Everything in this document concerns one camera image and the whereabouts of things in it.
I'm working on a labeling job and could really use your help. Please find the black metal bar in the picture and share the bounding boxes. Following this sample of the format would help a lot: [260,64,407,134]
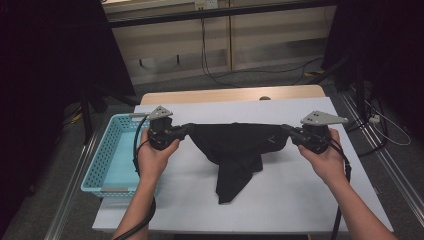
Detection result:
[106,0,338,29]

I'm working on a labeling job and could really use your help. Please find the aluminium floor rail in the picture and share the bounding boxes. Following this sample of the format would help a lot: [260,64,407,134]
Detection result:
[44,133,100,240]
[339,89,424,228]

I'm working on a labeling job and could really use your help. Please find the hand-held gripper black cable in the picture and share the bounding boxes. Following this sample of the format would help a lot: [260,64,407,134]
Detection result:
[326,137,353,240]
[112,114,158,240]

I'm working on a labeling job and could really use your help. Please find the dark curtain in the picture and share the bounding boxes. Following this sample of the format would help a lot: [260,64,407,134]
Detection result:
[321,0,424,141]
[0,0,136,234]

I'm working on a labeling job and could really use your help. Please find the left hand-held gripper black cable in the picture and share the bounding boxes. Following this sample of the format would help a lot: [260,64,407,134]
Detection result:
[112,114,158,240]

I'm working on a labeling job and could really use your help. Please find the person's left hand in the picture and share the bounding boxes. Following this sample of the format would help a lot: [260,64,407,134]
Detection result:
[137,128,181,183]

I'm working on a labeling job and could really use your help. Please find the black tripod stand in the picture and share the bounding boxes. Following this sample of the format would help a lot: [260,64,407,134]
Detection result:
[79,83,141,145]

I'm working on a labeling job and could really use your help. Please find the beige wooden cabinet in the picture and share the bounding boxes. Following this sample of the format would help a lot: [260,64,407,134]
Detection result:
[101,0,338,86]

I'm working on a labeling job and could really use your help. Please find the person's right hand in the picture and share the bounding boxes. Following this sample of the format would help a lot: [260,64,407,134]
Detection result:
[297,128,350,190]

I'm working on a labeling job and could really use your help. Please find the black metal stand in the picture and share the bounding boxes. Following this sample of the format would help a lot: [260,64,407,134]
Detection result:
[308,53,368,118]

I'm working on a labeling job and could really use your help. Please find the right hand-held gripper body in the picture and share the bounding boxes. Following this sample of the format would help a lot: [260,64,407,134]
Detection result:
[290,110,349,155]

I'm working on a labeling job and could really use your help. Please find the light blue plastic basket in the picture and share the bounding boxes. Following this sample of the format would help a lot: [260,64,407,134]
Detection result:
[80,113,159,198]

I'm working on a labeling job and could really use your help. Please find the white power outlet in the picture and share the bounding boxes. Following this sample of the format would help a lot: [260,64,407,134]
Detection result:
[194,0,219,10]

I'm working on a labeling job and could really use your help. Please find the right hand-held gripper black cable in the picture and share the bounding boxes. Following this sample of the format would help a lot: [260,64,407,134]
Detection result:
[326,137,353,240]

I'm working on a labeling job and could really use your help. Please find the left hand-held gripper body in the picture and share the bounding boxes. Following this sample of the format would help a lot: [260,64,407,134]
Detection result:
[146,105,187,151]

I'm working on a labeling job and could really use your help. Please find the black hanging cable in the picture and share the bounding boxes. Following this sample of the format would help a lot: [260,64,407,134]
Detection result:
[199,18,241,89]

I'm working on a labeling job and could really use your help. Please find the white cable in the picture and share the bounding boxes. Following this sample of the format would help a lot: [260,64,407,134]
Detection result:
[364,99,412,147]

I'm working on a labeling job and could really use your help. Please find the black floor cable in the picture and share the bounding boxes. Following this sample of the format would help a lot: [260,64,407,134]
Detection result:
[213,56,325,87]

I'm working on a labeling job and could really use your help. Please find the black pants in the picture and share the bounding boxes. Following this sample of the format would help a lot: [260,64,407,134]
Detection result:
[188,122,291,205]

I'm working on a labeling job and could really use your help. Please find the black cable bundle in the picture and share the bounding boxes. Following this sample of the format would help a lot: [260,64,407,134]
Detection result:
[344,84,390,158]

